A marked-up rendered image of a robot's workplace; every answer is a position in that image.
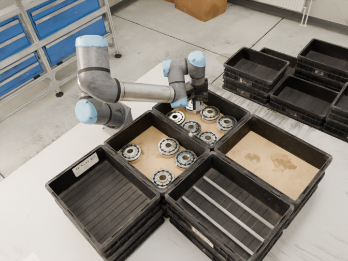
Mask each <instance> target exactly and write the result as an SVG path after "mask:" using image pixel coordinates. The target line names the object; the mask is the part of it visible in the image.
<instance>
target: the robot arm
mask: <svg viewBox="0 0 348 261"><path fill-rule="evenodd" d="M75 46H76V55H77V66H78V75H77V81H78V91H79V101H78V102H77V103H76V107H75V114H76V117H77V119H78V120H79V121H80V122H81V123H84V124H88V125H92V124H94V125H103V126H105V127H107V128H110V129H117V128H119V127H120V126H121V125H122V124H123V123H124V120H125V109H124V107H123V105H122V104H121V103H120V102H119V101H124V102H151V103H171V107H172V108H175V109H177V108H184V107H186V106H187V95H188V94H190V93H191V97H192V104H193V112H194V114H196V111H199V110H203V109H204V106H201V105H200V102H199V101H204V102H207V101H208V78H205V71H206V57H205V55H204V53H202V52H201V51H193V52H191V53H190V54H189V56H188V57H186V58H182V59H171V60H166V61H163V62H162V66H163V75H164V77H167V78H168V83H169V85H157V84H146V83H134V82H122V81H119V79H117V78H112V77H111V73H110V62H109V51H108V47H109V45H108V42H107V39H106V38H105V37H103V36H98V35H84V36H80V37H78V38H77V39H76V44H75ZM184 75H189V79H190V83H189V84H187V85H185V76H184ZM205 99H207V100H205Z"/></svg>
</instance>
